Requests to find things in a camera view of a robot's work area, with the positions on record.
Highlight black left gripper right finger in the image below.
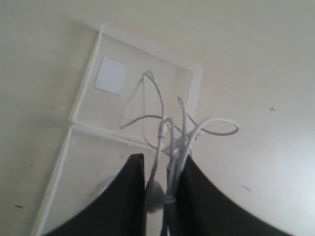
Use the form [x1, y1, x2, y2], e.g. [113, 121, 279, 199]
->
[170, 156, 287, 236]

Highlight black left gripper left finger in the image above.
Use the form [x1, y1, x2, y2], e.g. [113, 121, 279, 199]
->
[48, 153, 145, 236]

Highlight white wired earphones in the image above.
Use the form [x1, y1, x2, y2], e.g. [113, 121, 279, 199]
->
[120, 70, 240, 236]

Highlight clear plastic storage case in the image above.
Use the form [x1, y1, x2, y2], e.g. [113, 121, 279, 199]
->
[31, 24, 203, 236]

